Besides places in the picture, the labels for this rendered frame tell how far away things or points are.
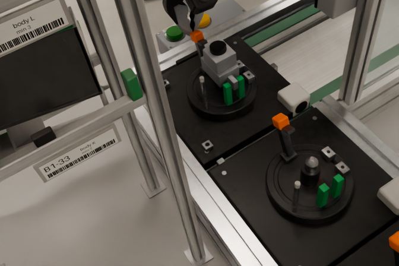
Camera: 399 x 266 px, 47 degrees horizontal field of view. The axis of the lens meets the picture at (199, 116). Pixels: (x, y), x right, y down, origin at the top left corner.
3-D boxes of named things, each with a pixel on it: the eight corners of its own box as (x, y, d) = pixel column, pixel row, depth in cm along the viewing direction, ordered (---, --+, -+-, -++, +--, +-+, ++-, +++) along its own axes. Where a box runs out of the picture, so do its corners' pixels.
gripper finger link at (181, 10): (179, 22, 93) (172, -17, 86) (194, 37, 90) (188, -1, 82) (165, 28, 92) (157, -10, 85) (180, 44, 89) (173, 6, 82)
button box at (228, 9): (158, 52, 110) (154, 32, 105) (231, 16, 115) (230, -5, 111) (173, 69, 106) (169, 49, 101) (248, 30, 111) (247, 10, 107)
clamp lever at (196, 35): (200, 67, 92) (189, 32, 88) (208, 63, 93) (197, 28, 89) (208, 72, 89) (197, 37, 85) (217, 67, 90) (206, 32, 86)
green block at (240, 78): (236, 95, 87) (235, 77, 83) (241, 92, 88) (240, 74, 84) (240, 99, 87) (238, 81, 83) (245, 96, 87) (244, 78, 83)
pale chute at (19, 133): (44, 131, 87) (35, 109, 87) (110, 107, 89) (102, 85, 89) (14, 151, 60) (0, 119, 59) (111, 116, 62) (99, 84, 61)
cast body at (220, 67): (201, 68, 88) (197, 41, 82) (220, 58, 89) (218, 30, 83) (226, 95, 83) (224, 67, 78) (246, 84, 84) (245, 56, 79)
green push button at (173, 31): (164, 36, 105) (162, 29, 104) (179, 29, 107) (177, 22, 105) (172, 46, 103) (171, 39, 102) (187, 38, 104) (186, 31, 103)
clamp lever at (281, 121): (280, 154, 77) (271, 117, 74) (290, 148, 78) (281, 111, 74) (293, 163, 75) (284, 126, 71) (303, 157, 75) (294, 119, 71)
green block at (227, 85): (224, 102, 87) (222, 84, 83) (229, 99, 87) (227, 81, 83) (227, 106, 86) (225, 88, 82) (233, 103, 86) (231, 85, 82)
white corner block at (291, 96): (276, 104, 90) (276, 91, 87) (294, 94, 91) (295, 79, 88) (291, 120, 87) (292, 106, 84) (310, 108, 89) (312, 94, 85)
